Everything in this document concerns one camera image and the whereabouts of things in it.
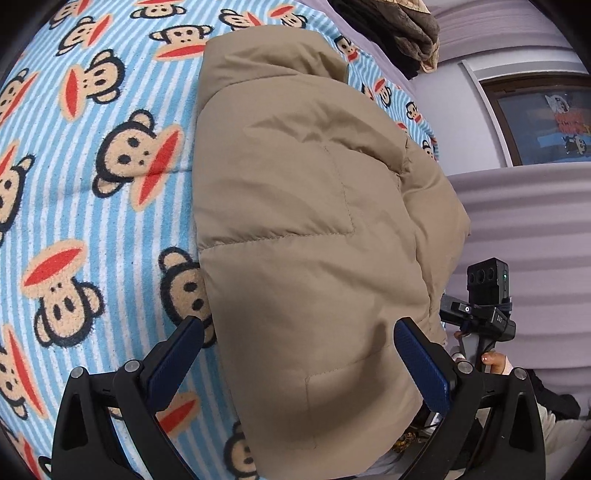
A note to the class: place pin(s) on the brown beige folded clothes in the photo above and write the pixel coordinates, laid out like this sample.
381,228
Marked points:
415,32

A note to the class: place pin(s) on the black folded clothes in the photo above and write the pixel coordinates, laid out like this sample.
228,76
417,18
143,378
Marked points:
369,32

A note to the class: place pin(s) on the patterned brown cloth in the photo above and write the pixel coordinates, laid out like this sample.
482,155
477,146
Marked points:
404,443

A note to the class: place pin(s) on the blue striped monkey print blanket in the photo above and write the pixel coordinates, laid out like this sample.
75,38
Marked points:
92,230

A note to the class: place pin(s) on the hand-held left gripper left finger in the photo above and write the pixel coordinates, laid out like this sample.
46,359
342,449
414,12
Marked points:
175,364

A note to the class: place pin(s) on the cartoon window sticker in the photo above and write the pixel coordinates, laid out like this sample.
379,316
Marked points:
570,122

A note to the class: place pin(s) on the khaki puffer jacket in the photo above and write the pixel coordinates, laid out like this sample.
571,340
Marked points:
300,230

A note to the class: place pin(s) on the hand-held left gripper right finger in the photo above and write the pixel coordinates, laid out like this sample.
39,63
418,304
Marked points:
422,364

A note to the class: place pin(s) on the person's right forearm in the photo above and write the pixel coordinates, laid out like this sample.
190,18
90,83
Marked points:
554,397

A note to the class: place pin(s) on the dark framed window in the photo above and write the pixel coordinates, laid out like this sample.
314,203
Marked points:
540,120

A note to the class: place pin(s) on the person's right hand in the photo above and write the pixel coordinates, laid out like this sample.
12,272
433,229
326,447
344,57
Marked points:
496,362

